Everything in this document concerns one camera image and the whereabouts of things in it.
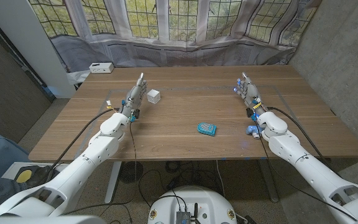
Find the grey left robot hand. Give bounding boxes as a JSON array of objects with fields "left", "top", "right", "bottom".
[{"left": 119, "top": 72, "right": 149, "bottom": 118}]

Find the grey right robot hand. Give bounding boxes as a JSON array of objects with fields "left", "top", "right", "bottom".
[{"left": 232, "top": 72, "right": 269, "bottom": 118}]

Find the blue toy camera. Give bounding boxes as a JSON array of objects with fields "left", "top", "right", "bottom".
[{"left": 246, "top": 124, "right": 264, "bottom": 139}]

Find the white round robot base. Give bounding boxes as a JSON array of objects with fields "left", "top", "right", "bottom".
[{"left": 147, "top": 185, "right": 238, "bottom": 224}]

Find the white cube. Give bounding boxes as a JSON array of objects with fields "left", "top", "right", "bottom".
[{"left": 147, "top": 89, "right": 162, "bottom": 105}]

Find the white power strip box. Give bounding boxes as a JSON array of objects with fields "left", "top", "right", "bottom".
[{"left": 88, "top": 62, "right": 115, "bottom": 74}]

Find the round black floor disc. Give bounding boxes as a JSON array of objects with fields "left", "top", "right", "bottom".
[{"left": 119, "top": 161, "right": 144, "bottom": 184}]

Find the printed window backdrop cloth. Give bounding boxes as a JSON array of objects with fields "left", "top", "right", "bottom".
[{"left": 28, "top": 0, "right": 323, "bottom": 74}]

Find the white table leg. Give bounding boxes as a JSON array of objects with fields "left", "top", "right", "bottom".
[{"left": 104, "top": 161, "right": 122, "bottom": 205}]

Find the grey table leg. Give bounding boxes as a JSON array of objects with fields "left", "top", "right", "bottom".
[{"left": 257, "top": 159, "right": 280, "bottom": 203}]

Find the white partition panel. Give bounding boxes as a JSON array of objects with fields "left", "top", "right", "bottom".
[{"left": 0, "top": 0, "right": 76, "bottom": 99}]

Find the black shoe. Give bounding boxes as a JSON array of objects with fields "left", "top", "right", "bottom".
[{"left": 26, "top": 166, "right": 60, "bottom": 187}]

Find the grey electronics box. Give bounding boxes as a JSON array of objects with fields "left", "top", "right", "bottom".
[{"left": 175, "top": 210, "right": 192, "bottom": 224}]

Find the yellow black foot pedal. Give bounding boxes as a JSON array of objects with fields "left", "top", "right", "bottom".
[{"left": 14, "top": 166, "right": 58, "bottom": 187}]

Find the white floor board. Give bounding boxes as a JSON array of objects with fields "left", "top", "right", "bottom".
[{"left": 1, "top": 161, "right": 70, "bottom": 181}]

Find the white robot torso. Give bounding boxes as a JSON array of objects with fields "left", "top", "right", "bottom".
[{"left": 0, "top": 215, "right": 107, "bottom": 224}]

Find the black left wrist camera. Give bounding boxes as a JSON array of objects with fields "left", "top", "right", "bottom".
[{"left": 130, "top": 108, "right": 141, "bottom": 123}]

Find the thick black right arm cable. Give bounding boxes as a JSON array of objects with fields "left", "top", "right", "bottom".
[{"left": 266, "top": 106, "right": 343, "bottom": 178}]

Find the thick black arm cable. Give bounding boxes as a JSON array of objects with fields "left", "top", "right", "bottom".
[
  {"left": 44, "top": 107, "right": 117, "bottom": 180},
  {"left": 266, "top": 106, "right": 343, "bottom": 178}
]

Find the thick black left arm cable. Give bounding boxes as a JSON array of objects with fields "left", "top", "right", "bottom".
[{"left": 44, "top": 107, "right": 117, "bottom": 180}]

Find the thin black left wrist cable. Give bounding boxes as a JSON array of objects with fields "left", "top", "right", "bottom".
[{"left": 62, "top": 119, "right": 138, "bottom": 216}]

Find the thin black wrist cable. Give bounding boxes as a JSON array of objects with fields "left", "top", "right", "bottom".
[
  {"left": 253, "top": 119, "right": 358, "bottom": 222},
  {"left": 62, "top": 119, "right": 138, "bottom": 216}
]

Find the black floor cable bundle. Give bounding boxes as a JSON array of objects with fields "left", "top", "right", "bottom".
[{"left": 138, "top": 160, "right": 226, "bottom": 206}]

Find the white floor cable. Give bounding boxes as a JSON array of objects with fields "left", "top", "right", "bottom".
[{"left": 215, "top": 160, "right": 226, "bottom": 198}]

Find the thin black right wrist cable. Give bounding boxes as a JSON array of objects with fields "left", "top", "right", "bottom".
[{"left": 253, "top": 119, "right": 358, "bottom": 222}]

